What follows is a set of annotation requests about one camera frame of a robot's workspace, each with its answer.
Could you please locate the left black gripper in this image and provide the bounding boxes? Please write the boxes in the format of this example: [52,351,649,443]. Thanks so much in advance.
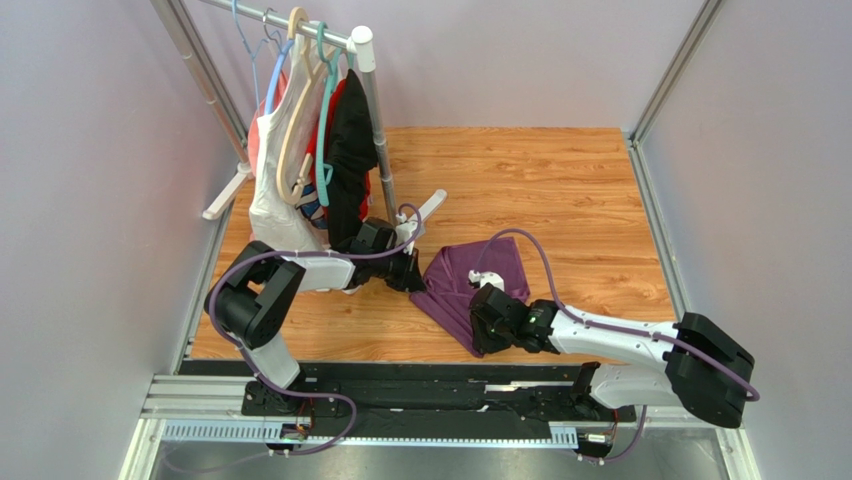
[370,243,425,293]

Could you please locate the purple cloth napkin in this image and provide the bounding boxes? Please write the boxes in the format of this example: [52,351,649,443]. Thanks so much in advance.
[409,237,530,358]

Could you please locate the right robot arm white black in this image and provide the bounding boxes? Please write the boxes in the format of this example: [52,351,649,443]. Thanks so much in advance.
[469,284,759,429]

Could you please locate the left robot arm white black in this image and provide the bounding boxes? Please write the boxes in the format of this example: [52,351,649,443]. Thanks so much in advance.
[204,218,426,411]

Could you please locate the teal plastic hanger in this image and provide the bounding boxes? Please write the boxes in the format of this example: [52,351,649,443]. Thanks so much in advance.
[314,21,342,208]

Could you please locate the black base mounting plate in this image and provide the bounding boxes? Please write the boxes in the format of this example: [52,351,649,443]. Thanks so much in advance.
[179,359,707,441]

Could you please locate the black garment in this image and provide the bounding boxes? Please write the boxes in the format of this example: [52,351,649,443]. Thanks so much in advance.
[324,70,378,249]

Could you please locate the red garment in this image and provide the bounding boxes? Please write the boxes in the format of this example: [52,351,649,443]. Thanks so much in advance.
[296,77,378,230]

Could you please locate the white tank top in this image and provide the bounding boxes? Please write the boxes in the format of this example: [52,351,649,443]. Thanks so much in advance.
[248,73,329,251]

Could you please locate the pink garment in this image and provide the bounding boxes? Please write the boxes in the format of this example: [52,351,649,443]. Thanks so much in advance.
[247,69,289,244]

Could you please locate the white grey clothes rack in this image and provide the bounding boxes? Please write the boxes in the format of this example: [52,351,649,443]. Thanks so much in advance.
[192,0,449,234]

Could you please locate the blue plastic hanger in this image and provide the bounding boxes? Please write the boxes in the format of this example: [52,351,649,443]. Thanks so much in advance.
[263,40,294,116]

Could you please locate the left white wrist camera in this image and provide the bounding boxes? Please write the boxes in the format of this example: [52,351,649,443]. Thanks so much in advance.
[395,213,425,255]

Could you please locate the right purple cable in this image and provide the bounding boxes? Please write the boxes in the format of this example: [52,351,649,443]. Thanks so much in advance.
[473,228,761,465]

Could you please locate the slotted cable duct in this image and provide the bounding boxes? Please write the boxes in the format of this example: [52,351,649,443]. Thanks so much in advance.
[161,420,579,449]

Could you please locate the aluminium frame rail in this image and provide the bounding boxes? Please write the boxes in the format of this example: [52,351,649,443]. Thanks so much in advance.
[140,375,717,429]

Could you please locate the light blue wire hanger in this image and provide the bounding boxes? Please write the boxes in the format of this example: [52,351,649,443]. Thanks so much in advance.
[230,0,270,107]

